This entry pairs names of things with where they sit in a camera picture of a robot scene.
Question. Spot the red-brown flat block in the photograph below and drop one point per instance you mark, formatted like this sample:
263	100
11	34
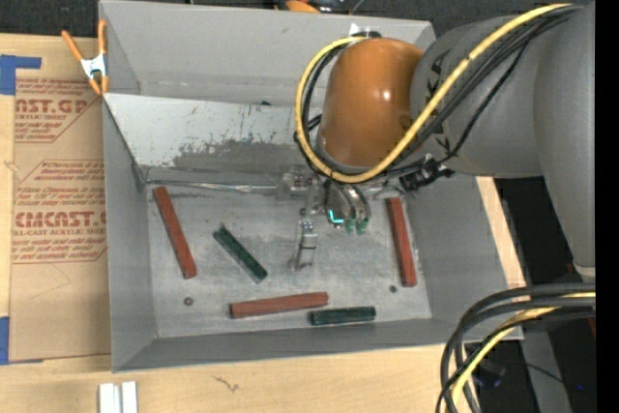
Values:
401	242
175	232
278	304

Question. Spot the grey metal bin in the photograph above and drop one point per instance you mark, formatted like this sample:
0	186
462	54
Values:
222	58

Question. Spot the brown cardboard board red print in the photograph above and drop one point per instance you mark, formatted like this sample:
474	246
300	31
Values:
53	256

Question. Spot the black cylinder on white bracket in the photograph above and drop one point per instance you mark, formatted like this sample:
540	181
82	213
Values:
417	179

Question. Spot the dark green flat block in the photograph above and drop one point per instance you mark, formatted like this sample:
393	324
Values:
342	315
240	254

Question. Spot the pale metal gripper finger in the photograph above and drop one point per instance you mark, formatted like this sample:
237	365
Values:
305	246
294	185

